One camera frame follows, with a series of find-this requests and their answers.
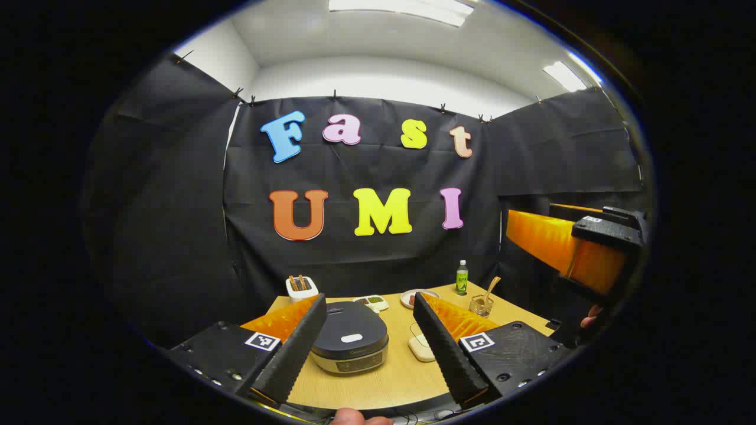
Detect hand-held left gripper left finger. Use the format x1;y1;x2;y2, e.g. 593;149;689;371
168;293;328;408

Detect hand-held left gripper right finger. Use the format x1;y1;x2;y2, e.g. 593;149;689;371
412;291;571;409

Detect white container of rice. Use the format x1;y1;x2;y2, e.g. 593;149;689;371
408;334;436;362

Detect black rice cooker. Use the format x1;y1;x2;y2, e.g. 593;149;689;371
310;301;390;376

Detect wooden spoon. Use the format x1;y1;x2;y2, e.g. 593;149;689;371
480;276;501;308

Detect white toaster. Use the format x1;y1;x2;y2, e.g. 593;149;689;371
285;276;320;303

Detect white round plate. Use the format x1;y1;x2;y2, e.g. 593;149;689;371
400;289;441;310

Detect white compartment dish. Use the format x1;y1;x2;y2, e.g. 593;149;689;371
353;295;390;313

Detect black backdrop cloth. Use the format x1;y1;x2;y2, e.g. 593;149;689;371
83;53;647;349

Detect ceiling light panel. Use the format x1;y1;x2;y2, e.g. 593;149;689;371
328;0;476;28
543;61;589;93

